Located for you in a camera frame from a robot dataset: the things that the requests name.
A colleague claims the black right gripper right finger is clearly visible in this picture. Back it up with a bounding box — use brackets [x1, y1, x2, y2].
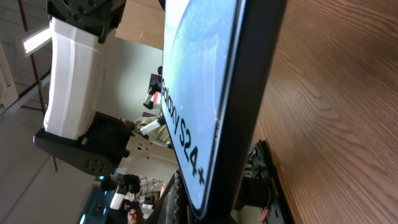
[234, 140, 295, 224]

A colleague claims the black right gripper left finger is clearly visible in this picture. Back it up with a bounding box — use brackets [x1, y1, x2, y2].
[146, 170, 188, 224]

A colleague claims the blue Samsung Galaxy smartphone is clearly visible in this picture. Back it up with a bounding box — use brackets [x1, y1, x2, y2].
[162, 0, 286, 223]

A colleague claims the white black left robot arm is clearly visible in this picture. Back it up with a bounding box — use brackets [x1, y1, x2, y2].
[33, 1, 178, 180]

